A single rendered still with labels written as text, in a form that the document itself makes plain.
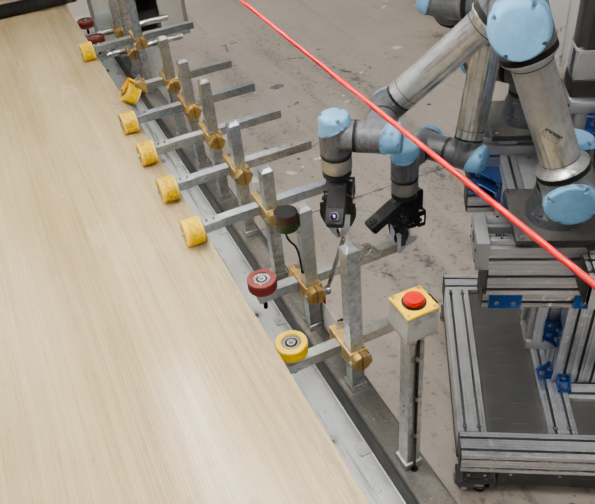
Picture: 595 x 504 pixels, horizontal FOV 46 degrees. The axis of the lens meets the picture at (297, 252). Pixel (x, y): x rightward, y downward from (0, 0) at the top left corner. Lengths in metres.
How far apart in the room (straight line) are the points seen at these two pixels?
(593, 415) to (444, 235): 1.29
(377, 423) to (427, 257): 1.63
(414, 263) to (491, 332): 0.72
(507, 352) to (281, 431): 1.28
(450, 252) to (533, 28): 2.05
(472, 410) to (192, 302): 1.05
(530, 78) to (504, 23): 0.14
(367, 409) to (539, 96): 0.86
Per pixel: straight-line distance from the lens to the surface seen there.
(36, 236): 2.25
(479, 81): 1.83
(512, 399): 2.50
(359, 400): 1.83
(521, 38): 1.42
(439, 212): 3.59
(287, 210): 1.72
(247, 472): 1.49
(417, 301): 1.31
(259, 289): 1.84
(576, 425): 2.48
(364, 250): 1.98
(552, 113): 1.52
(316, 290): 1.87
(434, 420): 2.67
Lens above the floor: 2.14
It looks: 40 degrees down
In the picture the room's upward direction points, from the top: 6 degrees counter-clockwise
